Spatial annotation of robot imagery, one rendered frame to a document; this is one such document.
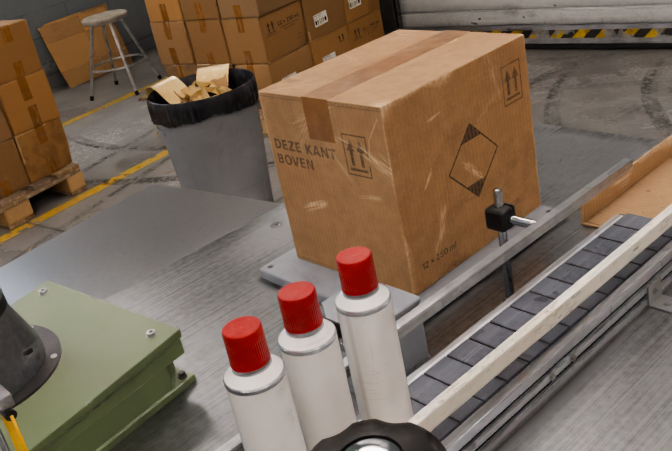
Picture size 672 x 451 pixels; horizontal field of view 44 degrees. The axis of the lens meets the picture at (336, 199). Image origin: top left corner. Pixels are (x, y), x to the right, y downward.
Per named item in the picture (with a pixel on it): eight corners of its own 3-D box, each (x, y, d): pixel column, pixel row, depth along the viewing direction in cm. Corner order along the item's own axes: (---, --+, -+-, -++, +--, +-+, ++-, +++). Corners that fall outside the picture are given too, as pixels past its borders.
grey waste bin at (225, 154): (239, 255, 324) (199, 107, 299) (167, 239, 350) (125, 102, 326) (307, 207, 353) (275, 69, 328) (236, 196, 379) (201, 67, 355)
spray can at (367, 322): (391, 461, 78) (352, 275, 70) (354, 439, 82) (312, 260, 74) (427, 430, 81) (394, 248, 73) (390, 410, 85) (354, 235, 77)
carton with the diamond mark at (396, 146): (414, 299, 109) (379, 106, 98) (296, 258, 126) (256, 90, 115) (542, 205, 127) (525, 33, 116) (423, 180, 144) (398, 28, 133)
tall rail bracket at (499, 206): (541, 320, 103) (529, 201, 96) (494, 303, 108) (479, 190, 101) (556, 307, 105) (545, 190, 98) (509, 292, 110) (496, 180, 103)
